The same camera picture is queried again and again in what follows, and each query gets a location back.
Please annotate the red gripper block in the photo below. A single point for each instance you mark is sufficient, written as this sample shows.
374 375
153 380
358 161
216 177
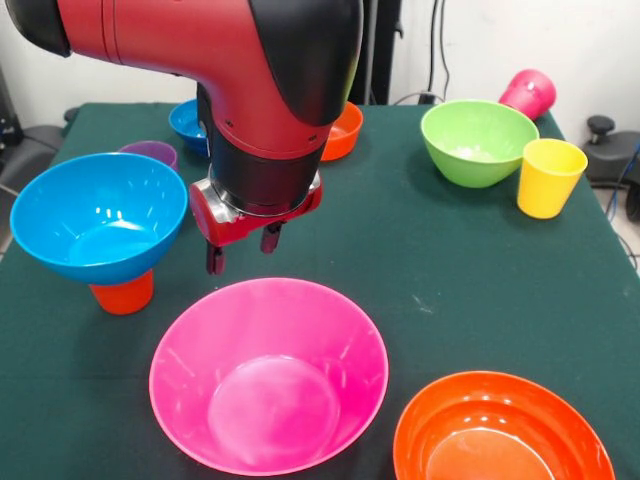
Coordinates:
225 232

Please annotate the large pink bowl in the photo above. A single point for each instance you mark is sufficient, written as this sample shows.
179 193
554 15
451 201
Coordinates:
267 375

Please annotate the small dark blue bowl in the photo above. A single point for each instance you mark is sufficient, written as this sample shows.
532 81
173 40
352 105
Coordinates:
187 125

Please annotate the light blue bowl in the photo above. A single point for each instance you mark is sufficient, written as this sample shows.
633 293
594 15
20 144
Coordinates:
100 225

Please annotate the green bowl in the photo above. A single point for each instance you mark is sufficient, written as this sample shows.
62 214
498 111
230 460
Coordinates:
477 145

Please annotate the large shallow orange bowl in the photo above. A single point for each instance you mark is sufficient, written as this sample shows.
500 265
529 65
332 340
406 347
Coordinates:
500 435

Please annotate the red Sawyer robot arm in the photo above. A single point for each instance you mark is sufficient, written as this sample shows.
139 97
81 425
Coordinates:
200 50

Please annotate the purple cup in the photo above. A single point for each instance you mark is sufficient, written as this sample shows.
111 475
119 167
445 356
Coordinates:
160 152

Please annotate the orange cup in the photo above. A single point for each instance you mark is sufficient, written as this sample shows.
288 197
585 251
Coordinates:
122 300

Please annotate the small orange bowl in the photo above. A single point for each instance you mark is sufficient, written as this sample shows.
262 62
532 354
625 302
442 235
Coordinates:
345 135

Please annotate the dark green table cloth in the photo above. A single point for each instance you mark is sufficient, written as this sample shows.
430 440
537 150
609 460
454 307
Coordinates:
450 300

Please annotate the yellow cup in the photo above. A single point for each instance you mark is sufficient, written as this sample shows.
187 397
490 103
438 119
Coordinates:
547 185

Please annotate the pink cup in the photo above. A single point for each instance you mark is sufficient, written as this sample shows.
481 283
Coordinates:
530 95

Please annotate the black pedestal leg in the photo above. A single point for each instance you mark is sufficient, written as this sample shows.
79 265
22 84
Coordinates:
30 150
610 160

